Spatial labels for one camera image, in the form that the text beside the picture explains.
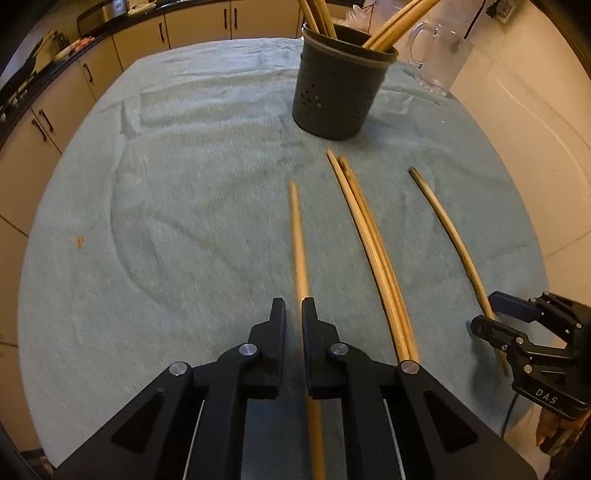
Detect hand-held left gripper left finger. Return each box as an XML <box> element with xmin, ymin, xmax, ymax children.
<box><xmin>53</xmin><ymin>298</ymin><xmax>287</xmax><ymax>480</ymax></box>

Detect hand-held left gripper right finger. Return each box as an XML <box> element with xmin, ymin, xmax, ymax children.
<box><xmin>302</xmin><ymin>299</ymin><xmax>539</xmax><ymax>480</ymax></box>

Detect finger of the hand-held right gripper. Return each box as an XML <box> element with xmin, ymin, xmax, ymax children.
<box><xmin>471</xmin><ymin>315</ymin><xmax>573</xmax><ymax>370</ymax></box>
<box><xmin>489</xmin><ymin>291</ymin><xmax>578</xmax><ymax>330</ymax></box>

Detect wooden chopstick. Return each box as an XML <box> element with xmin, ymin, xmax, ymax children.
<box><xmin>409</xmin><ymin>167</ymin><xmax>509</xmax><ymax>377</ymax></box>
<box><xmin>313</xmin><ymin>0</ymin><xmax>338</xmax><ymax>38</ymax></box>
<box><xmin>338</xmin><ymin>156</ymin><xmax>420</xmax><ymax>363</ymax></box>
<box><xmin>362</xmin><ymin>0</ymin><xmax>430</xmax><ymax>49</ymax></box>
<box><xmin>288</xmin><ymin>181</ymin><xmax>327</xmax><ymax>480</ymax></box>
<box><xmin>326</xmin><ymin>148</ymin><xmax>409</xmax><ymax>363</ymax></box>
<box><xmin>369</xmin><ymin>0</ymin><xmax>441</xmax><ymax>51</ymax></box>
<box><xmin>298</xmin><ymin>0</ymin><xmax>319</xmax><ymax>34</ymax></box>

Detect dark grey utensil holder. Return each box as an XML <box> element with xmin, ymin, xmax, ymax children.
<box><xmin>292</xmin><ymin>23</ymin><xmax>399</xmax><ymax>140</ymax></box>

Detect person's right hand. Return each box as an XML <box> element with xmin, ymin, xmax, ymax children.
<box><xmin>536</xmin><ymin>406</ymin><xmax>561</xmax><ymax>450</ymax></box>

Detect blue-grey tablecloth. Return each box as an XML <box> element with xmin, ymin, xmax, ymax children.
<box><xmin>17</xmin><ymin>37</ymin><xmax>550</xmax><ymax>480</ymax></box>

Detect clear glass mug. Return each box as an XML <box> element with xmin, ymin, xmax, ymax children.
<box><xmin>406</xmin><ymin>18</ymin><xmax>472</xmax><ymax>97</ymax></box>

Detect cream kitchen cabinets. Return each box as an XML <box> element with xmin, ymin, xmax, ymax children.
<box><xmin>0</xmin><ymin>0</ymin><xmax>305</xmax><ymax>453</ymax></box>

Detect clear plastic bag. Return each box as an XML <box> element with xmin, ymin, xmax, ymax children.
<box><xmin>344</xmin><ymin>4</ymin><xmax>375</xmax><ymax>31</ymax></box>

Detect black kitchen countertop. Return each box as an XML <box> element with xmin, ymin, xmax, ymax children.
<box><xmin>0</xmin><ymin>0</ymin><xmax>356</xmax><ymax>134</ymax></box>

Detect steel rice cooker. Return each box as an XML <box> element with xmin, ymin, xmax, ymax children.
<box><xmin>76</xmin><ymin>0</ymin><xmax>127</xmax><ymax>33</ymax></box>

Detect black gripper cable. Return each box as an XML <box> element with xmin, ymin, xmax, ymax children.
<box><xmin>501</xmin><ymin>394</ymin><xmax>520</xmax><ymax>437</ymax></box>

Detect black power cable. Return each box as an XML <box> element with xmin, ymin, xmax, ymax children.
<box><xmin>464</xmin><ymin>0</ymin><xmax>488</xmax><ymax>38</ymax></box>

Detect wall outlet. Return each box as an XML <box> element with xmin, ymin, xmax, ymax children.
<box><xmin>487</xmin><ymin>0</ymin><xmax>515</xmax><ymax>21</ymax></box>

